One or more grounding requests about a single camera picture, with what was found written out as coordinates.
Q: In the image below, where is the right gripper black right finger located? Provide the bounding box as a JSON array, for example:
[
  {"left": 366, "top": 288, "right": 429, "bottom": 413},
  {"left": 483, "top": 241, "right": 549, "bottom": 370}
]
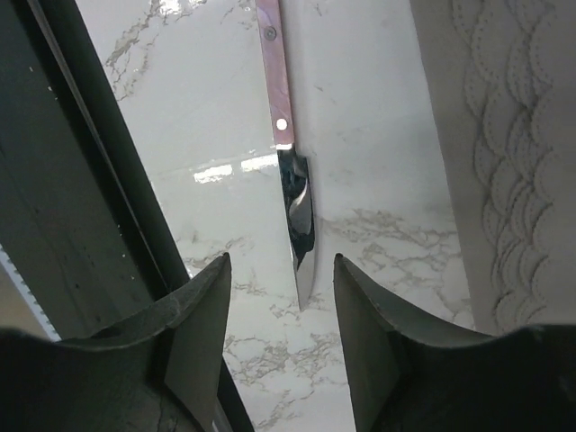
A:
[{"left": 334, "top": 255, "right": 575, "bottom": 431}]

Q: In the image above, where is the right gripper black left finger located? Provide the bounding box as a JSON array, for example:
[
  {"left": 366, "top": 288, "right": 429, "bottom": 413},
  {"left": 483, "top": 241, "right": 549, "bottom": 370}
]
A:
[{"left": 1, "top": 255, "right": 231, "bottom": 431}]

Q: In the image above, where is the grey placemat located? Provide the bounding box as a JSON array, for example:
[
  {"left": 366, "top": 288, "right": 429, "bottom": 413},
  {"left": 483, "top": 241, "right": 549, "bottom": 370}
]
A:
[{"left": 410, "top": 1, "right": 575, "bottom": 334}]

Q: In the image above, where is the knife pink handle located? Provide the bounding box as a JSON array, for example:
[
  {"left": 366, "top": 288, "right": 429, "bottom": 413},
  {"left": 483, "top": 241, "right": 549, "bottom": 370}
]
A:
[{"left": 254, "top": 0, "right": 321, "bottom": 311}]

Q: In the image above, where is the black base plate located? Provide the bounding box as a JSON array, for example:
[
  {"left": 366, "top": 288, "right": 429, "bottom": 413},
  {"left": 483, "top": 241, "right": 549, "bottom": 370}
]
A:
[{"left": 1, "top": 1, "right": 252, "bottom": 431}]

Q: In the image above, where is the white cable duct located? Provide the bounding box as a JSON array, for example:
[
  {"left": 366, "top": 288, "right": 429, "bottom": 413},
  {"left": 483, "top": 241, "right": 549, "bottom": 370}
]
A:
[{"left": 1, "top": 248, "right": 60, "bottom": 342}]

